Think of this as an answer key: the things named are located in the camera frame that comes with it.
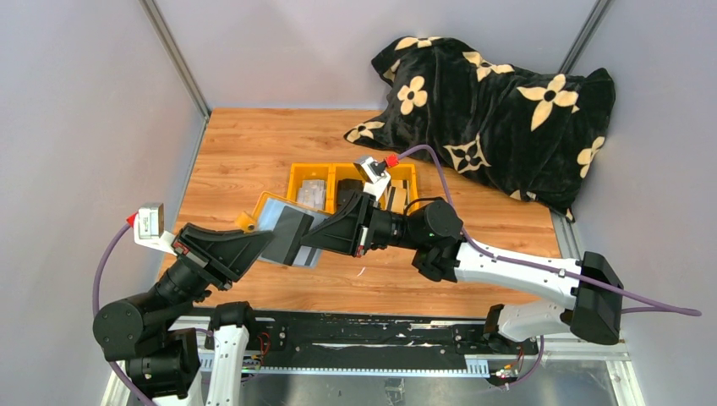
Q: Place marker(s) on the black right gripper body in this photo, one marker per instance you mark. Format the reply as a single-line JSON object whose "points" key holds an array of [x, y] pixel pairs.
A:
{"points": [[385, 228]]}

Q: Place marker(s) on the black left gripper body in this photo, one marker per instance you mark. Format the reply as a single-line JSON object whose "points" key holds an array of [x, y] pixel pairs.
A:
{"points": [[197, 265]]}

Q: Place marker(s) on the yellow leather card holder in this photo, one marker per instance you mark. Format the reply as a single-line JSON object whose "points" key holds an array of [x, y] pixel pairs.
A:
{"points": [[248, 220]]}

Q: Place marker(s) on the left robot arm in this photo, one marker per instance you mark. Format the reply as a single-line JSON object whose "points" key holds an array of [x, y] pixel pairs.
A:
{"points": [[160, 365]]}

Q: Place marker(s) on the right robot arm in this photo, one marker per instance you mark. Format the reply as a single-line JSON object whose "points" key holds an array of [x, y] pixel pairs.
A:
{"points": [[579, 296]]}

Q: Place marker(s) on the beige striped card stack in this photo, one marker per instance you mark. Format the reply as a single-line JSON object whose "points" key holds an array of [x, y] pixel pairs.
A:
{"points": [[396, 196]]}

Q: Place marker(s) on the black card stack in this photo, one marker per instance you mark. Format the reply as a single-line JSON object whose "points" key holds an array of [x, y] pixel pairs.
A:
{"points": [[345, 189]]}

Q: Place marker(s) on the yellow bin with beige cards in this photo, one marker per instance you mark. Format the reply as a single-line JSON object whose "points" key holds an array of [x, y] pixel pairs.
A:
{"points": [[409, 173]]}

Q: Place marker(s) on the silver card stack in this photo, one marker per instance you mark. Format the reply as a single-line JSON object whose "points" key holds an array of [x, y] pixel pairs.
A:
{"points": [[312, 193]]}

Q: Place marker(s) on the yellow bin with black cards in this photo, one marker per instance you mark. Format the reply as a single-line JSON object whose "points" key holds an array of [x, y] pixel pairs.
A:
{"points": [[337, 172]]}

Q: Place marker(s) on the yellow bin with silver cards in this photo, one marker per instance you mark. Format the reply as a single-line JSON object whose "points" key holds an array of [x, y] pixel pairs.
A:
{"points": [[301, 171]]}

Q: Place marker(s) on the black floral fleece blanket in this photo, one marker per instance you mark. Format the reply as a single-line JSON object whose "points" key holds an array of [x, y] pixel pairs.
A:
{"points": [[531, 136]]}

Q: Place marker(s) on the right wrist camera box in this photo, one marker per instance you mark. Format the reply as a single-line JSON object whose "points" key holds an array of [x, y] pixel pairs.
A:
{"points": [[375, 176]]}

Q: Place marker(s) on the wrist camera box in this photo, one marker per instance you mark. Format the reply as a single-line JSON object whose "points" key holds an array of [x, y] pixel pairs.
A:
{"points": [[149, 228], [375, 176]]}

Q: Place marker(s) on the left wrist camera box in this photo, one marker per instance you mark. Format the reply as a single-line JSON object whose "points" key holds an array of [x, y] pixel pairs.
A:
{"points": [[149, 228]]}

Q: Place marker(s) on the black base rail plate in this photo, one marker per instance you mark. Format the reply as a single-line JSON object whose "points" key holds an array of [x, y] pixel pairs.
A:
{"points": [[319, 342]]}

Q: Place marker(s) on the aluminium frame rail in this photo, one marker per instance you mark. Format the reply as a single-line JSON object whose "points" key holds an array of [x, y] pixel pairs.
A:
{"points": [[166, 38]]}

